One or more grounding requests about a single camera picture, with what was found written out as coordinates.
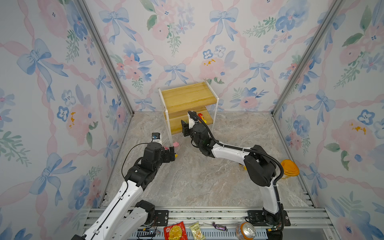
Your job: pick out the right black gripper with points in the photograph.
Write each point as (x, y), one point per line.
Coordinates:
(185, 129)

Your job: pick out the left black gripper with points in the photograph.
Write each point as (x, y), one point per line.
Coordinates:
(167, 158)

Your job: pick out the red yellow toy excavator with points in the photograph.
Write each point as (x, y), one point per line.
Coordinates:
(201, 116)

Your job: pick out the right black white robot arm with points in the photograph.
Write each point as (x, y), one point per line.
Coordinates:
(264, 170)

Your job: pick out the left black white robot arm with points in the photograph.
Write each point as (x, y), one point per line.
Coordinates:
(124, 215)

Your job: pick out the red snack packet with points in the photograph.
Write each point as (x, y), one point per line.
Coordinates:
(176, 232)

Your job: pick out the green snack packet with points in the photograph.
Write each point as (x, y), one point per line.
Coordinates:
(196, 231)

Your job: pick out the purple wrapped candy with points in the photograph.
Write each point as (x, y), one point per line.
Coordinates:
(220, 227)

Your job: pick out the silver drink can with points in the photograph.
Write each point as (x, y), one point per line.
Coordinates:
(245, 231)

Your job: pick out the orange lid plastic cup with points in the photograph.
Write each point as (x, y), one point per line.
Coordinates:
(290, 169)

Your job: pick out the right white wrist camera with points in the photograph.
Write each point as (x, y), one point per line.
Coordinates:
(191, 122)

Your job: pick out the white frame wooden two-tier shelf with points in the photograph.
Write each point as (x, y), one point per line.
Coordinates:
(199, 97)

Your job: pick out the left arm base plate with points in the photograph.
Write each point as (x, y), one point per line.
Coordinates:
(157, 218)

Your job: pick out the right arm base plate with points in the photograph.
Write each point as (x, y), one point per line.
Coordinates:
(260, 218)

